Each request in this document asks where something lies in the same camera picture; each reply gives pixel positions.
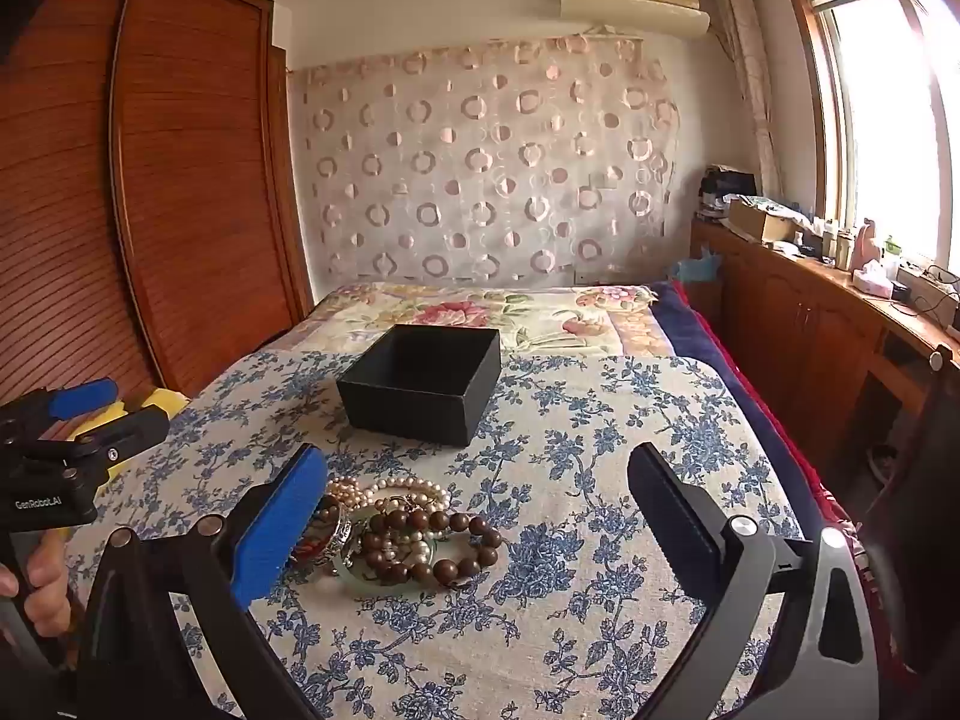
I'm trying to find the circle patterned sheer curtain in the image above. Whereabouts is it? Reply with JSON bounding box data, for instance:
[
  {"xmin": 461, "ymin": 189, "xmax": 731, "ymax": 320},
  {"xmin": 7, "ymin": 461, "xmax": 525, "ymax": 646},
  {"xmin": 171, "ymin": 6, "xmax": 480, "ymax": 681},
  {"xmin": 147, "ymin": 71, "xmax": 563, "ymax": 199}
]
[{"xmin": 289, "ymin": 34, "xmax": 680, "ymax": 287}]

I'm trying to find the brown wooden bead bracelet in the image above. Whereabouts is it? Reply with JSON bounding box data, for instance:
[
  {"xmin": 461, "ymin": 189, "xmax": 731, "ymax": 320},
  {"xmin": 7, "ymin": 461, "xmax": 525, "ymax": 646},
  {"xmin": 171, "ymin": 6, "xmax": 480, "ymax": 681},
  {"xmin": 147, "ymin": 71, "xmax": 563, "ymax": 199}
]
[{"xmin": 358, "ymin": 506, "xmax": 502, "ymax": 587}]

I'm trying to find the black device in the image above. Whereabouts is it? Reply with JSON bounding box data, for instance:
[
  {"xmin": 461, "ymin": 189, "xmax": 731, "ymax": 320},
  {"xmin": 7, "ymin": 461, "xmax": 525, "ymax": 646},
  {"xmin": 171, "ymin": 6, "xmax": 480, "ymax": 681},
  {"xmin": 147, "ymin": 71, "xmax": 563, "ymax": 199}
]
[{"xmin": 701, "ymin": 165, "xmax": 758, "ymax": 215}]

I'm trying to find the black jewelry box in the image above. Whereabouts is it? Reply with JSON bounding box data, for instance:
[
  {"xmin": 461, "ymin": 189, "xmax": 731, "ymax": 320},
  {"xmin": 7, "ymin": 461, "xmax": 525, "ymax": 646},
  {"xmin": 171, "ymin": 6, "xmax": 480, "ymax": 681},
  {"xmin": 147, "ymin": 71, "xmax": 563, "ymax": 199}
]
[{"xmin": 336, "ymin": 324, "xmax": 502, "ymax": 446}]

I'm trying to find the wooden sideboard cabinet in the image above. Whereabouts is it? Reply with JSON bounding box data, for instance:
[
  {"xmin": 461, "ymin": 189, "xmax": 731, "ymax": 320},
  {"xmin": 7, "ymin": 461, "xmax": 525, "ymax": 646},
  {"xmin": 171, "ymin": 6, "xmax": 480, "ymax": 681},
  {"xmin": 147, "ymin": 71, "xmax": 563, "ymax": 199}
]
[{"xmin": 690, "ymin": 217, "xmax": 960, "ymax": 481}]

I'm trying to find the pink floral quilt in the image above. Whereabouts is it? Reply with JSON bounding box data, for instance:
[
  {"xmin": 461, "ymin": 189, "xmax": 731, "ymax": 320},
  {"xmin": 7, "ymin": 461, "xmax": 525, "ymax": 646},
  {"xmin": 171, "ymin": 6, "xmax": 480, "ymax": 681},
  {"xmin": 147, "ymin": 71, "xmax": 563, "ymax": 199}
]
[{"xmin": 289, "ymin": 281, "xmax": 676, "ymax": 361}]

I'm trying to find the yellow cloth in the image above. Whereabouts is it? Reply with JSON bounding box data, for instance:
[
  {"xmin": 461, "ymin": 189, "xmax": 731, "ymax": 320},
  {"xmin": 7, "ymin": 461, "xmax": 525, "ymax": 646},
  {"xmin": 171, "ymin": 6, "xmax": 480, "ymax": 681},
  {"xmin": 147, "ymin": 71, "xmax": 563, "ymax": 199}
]
[{"xmin": 71, "ymin": 388, "xmax": 190, "ymax": 481}]

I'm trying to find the wooden framed window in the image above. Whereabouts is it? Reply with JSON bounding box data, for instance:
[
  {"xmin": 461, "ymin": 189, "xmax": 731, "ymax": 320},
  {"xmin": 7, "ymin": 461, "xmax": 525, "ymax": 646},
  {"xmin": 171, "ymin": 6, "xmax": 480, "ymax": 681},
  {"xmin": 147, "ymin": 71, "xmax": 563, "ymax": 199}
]
[{"xmin": 780, "ymin": 0, "xmax": 960, "ymax": 271}]

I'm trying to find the pale window curtain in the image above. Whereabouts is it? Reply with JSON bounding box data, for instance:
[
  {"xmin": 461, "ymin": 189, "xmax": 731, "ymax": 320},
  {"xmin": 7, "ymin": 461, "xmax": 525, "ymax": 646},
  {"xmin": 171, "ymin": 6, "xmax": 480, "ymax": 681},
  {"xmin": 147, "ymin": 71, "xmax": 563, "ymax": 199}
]
[{"xmin": 711, "ymin": 0, "xmax": 785, "ymax": 200}]

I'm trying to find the wooden wardrobe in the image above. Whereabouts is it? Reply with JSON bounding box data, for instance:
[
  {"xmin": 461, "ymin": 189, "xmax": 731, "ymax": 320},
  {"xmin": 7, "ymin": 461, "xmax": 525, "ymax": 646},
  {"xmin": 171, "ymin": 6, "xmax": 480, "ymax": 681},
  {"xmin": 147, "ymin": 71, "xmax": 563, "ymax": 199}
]
[{"xmin": 0, "ymin": 0, "xmax": 316, "ymax": 406}]

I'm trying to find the black chair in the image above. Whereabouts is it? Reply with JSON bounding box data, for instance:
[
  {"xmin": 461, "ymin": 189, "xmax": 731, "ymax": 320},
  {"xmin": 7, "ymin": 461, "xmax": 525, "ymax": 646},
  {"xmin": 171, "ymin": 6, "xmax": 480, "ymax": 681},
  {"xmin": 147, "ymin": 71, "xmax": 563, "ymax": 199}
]
[{"xmin": 855, "ymin": 345, "xmax": 960, "ymax": 691}]

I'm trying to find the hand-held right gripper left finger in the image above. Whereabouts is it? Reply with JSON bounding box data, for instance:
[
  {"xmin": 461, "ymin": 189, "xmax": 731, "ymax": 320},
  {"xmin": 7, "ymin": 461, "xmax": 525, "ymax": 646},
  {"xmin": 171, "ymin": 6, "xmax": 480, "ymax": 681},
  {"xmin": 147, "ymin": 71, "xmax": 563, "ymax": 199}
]
[{"xmin": 75, "ymin": 444, "xmax": 331, "ymax": 720}]

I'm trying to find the blue floral cloth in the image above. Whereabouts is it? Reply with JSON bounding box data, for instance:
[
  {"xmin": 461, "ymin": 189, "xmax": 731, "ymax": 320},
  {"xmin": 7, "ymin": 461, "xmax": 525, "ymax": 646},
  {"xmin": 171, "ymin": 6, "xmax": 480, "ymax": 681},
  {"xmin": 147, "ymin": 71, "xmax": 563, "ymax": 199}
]
[{"xmin": 64, "ymin": 349, "xmax": 807, "ymax": 720}]

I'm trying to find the dark blue red blanket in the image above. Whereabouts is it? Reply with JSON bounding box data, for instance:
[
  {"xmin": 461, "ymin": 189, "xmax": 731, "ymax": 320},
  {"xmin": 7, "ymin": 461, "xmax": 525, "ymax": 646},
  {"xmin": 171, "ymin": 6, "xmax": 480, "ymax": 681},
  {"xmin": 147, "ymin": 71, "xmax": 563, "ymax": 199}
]
[{"xmin": 649, "ymin": 281, "xmax": 863, "ymax": 526}]

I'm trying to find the cardboard box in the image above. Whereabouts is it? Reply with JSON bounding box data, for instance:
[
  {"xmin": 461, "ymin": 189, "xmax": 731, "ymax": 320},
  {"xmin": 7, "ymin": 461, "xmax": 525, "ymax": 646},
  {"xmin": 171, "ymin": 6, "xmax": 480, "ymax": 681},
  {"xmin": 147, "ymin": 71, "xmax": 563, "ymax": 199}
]
[{"xmin": 727, "ymin": 196, "xmax": 800, "ymax": 245}]

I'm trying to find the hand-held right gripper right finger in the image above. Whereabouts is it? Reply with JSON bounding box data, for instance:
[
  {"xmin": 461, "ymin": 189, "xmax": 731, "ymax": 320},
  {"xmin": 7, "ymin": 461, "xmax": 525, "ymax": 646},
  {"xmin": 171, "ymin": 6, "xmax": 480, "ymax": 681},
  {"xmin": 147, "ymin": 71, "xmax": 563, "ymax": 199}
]
[{"xmin": 626, "ymin": 442, "xmax": 886, "ymax": 720}]

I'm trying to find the cream pearl bracelet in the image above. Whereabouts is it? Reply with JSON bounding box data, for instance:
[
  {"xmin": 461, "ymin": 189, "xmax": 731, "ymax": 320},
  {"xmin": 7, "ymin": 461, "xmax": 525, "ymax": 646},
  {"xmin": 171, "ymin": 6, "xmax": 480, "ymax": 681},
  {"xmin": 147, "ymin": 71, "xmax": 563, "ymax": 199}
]
[{"xmin": 324, "ymin": 477, "xmax": 370, "ymax": 522}]

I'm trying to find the pink tissue box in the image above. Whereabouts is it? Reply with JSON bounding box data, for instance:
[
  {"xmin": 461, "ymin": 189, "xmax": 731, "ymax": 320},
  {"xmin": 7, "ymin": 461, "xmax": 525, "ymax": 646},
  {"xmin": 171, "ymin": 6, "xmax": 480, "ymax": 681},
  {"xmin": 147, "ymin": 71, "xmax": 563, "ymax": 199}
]
[{"xmin": 851, "ymin": 262, "xmax": 895, "ymax": 299}]

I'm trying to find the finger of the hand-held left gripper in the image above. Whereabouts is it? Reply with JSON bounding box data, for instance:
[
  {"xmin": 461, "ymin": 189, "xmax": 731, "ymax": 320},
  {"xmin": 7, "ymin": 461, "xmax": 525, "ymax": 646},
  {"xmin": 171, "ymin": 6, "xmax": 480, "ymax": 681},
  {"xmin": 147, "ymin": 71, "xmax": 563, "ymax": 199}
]
[
  {"xmin": 41, "ymin": 379, "xmax": 119, "ymax": 427},
  {"xmin": 71, "ymin": 409, "xmax": 171, "ymax": 467}
]

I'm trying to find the person's left hand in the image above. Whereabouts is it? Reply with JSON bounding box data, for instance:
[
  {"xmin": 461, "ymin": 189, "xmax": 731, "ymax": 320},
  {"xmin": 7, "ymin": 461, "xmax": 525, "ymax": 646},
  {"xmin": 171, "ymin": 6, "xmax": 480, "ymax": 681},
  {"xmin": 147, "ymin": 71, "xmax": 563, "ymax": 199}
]
[{"xmin": 0, "ymin": 529, "xmax": 74, "ymax": 640}]

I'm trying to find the white pearl bracelet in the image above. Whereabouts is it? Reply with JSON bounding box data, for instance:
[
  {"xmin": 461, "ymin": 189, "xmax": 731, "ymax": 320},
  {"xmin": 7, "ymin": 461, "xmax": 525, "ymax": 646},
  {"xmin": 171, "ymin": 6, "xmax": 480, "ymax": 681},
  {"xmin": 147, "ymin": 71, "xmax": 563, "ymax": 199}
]
[{"xmin": 364, "ymin": 474, "xmax": 452, "ymax": 517}]

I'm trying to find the silver carved bangle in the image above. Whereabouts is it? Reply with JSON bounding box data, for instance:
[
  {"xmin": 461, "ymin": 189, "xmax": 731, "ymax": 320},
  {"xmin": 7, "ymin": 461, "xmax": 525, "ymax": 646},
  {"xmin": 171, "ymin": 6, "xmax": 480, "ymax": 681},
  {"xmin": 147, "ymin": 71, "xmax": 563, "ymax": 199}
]
[{"xmin": 289, "ymin": 499, "xmax": 362, "ymax": 567}]

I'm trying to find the pink figurine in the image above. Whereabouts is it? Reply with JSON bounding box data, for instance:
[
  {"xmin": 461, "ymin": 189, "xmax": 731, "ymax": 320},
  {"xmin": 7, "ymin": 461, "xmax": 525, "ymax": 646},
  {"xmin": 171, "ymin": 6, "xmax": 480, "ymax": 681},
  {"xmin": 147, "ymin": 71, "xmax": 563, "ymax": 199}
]
[{"xmin": 855, "ymin": 217, "xmax": 882, "ymax": 271}]

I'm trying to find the blue plastic bag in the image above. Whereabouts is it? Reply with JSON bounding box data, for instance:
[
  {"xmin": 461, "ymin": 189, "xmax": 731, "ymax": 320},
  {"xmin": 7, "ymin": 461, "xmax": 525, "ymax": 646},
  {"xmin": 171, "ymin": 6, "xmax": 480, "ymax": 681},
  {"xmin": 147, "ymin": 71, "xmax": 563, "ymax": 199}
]
[{"xmin": 667, "ymin": 251, "xmax": 722, "ymax": 284}]

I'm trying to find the pale green jade bangle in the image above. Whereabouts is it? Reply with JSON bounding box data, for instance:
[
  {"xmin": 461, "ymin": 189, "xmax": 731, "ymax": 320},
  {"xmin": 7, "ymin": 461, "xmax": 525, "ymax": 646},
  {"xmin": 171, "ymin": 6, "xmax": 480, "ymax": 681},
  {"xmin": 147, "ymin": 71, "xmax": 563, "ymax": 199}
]
[{"xmin": 330, "ymin": 517, "xmax": 451, "ymax": 601}]

